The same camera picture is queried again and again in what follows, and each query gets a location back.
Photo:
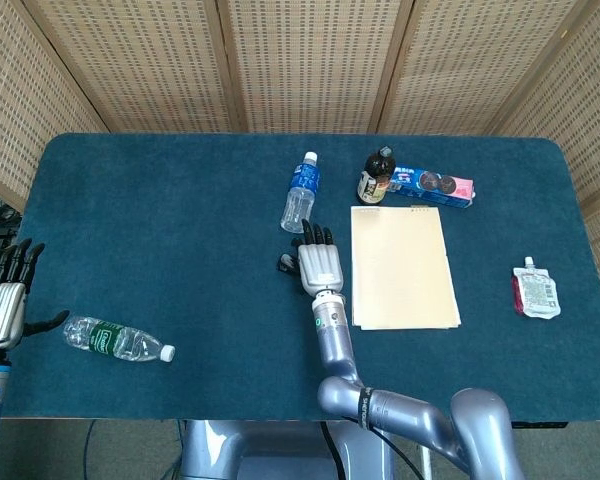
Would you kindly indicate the dark tea bottle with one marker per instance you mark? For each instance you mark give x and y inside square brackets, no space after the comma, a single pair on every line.
[375,180]

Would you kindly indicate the silver jelly drink pouch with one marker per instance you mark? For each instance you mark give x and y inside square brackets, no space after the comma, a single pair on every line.
[537,292]

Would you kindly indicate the blue felt table cover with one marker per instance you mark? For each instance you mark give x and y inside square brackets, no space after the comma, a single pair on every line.
[180,250]

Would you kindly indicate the grey-blue robot torso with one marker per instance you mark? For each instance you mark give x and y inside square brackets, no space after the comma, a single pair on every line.
[260,450]

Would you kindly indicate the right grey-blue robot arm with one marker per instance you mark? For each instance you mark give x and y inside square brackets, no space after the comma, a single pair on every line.
[335,345]

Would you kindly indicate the woven bamboo folding screen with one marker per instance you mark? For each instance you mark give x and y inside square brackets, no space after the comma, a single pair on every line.
[310,65]

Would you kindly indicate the clear bottle blue label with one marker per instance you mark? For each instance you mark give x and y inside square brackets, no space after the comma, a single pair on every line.
[300,195]

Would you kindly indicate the beige paper folder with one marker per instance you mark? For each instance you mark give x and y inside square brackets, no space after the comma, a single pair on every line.
[402,270]

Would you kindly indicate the blue pink cookie box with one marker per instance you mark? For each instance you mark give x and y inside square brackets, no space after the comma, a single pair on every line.
[430,187]

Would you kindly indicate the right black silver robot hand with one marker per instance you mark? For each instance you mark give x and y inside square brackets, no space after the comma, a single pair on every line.
[320,265]

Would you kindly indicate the clear bottle green label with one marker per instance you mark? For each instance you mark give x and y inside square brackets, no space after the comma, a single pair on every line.
[115,341]

